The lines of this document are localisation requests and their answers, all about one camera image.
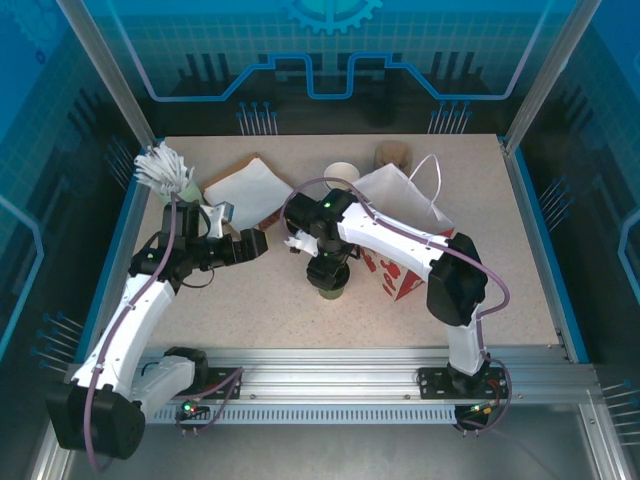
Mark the aluminium frame rail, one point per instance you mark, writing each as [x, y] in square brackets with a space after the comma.
[325, 372]

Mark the white napkins on box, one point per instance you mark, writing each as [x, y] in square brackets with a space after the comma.
[272, 218]

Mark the aluminium frame post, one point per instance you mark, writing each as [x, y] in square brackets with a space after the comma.
[555, 65]
[105, 65]

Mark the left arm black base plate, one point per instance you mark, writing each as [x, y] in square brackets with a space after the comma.
[220, 385]

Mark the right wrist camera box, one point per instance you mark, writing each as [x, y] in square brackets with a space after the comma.
[300, 245]

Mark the blue table border frame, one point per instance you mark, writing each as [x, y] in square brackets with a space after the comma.
[539, 225]

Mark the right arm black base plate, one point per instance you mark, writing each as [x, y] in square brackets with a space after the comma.
[432, 385]

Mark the red white paper gift bag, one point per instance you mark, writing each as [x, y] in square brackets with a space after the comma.
[395, 192]

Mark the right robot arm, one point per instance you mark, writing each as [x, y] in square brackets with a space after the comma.
[400, 245]

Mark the stack of white napkins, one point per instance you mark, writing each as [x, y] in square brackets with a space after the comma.
[255, 185]

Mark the steel sheet shelf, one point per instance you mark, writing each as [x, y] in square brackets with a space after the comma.
[325, 455]

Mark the light green jar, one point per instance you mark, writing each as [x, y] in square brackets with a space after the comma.
[190, 192]

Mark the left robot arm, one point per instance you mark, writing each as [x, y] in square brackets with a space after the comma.
[125, 330]

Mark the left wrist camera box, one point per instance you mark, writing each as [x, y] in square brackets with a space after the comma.
[220, 217]

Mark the small connector with green light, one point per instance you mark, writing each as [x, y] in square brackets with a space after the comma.
[189, 407]
[482, 410]

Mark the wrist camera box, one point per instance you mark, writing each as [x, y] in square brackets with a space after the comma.
[300, 245]
[220, 217]

